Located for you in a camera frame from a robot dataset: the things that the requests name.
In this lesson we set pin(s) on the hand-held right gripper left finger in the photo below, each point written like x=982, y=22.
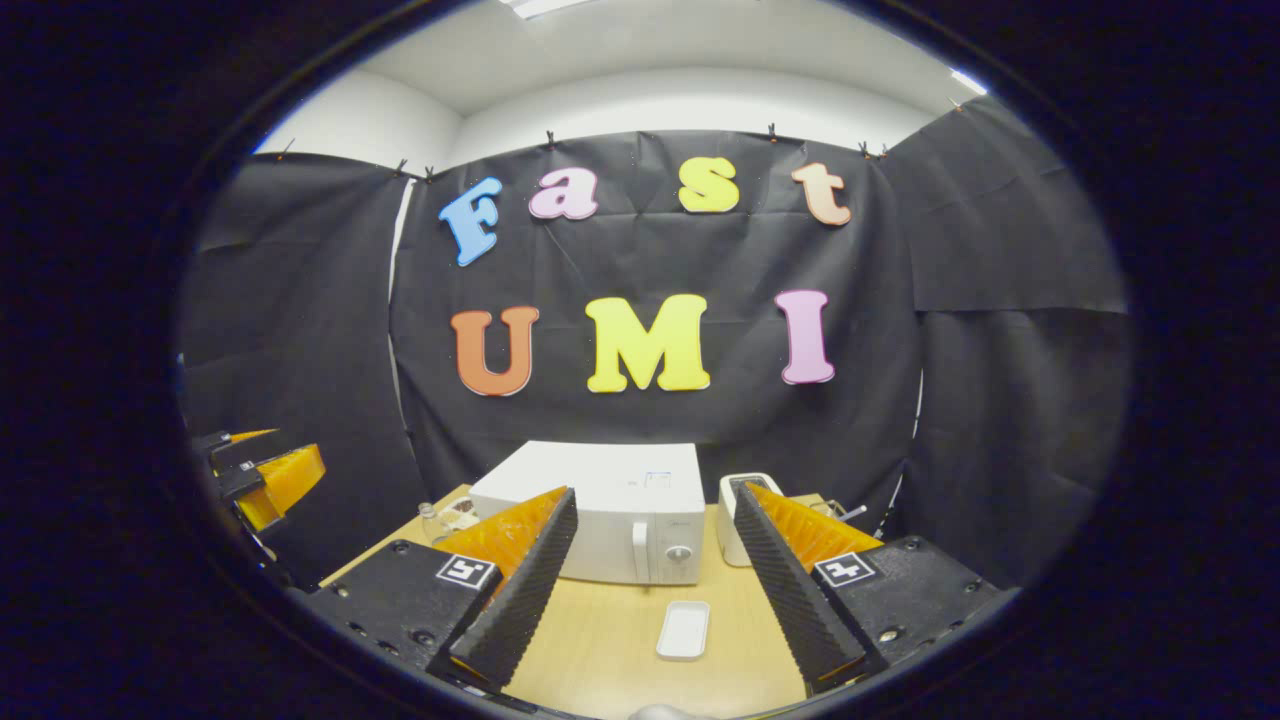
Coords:
x=530, y=600

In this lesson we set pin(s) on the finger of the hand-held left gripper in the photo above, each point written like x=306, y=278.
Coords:
x=290, y=475
x=215, y=445

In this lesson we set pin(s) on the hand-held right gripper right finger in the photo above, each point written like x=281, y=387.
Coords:
x=790, y=600

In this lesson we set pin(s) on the white microwave oven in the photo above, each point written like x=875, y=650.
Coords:
x=600, y=480

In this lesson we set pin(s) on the white toaster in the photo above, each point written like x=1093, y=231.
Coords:
x=732, y=530

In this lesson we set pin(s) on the white rectangular dish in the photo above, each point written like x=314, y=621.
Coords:
x=683, y=630

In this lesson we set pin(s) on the divided snack tray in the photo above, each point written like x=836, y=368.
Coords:
x=462, y=510

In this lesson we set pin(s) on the clear plastic bottle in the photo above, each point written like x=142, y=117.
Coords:
x=432, y=525

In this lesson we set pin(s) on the black backdrop cloth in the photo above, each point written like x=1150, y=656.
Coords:
x=300, y=300

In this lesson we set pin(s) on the white rounded object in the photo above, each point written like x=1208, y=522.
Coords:
x=665, y=713

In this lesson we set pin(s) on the ceiling light panel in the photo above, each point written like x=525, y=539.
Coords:
x=968, y=82
x=540, y=6

